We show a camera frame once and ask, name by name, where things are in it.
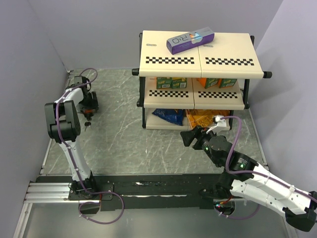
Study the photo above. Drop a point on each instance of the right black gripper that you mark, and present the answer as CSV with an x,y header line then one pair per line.
x,y
199,132

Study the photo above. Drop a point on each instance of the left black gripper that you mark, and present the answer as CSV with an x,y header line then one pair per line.
x,y
93,103

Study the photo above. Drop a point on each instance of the small orange black padlock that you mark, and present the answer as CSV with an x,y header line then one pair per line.
x,y
88,114

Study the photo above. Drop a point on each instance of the black-headed key bunch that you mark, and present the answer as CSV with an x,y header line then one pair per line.
x,y
87,125

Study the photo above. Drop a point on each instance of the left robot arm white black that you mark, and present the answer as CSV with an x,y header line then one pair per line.
x,y
64,127

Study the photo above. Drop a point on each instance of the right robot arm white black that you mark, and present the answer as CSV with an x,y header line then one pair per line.
x,y
246,178

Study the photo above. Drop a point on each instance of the orange snack bag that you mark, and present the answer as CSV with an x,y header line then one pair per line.
x,y
203,118

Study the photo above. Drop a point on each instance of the blue snack bag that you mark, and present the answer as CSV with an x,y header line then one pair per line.
x,y
173,116

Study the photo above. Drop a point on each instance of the beige three-tier shelf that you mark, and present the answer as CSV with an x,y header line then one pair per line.
x,y
229,55

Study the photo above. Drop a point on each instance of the orange green box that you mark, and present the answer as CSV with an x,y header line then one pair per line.
x,y
208,82

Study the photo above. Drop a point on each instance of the green box right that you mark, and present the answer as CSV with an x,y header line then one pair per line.
x,y
226,82

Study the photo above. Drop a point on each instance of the green yellow box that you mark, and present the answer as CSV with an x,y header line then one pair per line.
x,y
163,82
178,83

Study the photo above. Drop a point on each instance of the green yellow box left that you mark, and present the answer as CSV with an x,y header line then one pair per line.
x,y
163,82

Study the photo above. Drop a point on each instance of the purple toothpaste box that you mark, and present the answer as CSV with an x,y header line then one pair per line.
x,y
187,41

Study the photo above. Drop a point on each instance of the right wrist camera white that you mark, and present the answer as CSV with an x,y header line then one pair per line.
x,y
219,124

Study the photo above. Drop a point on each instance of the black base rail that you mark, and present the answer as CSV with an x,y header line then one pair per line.
x,y
158,191

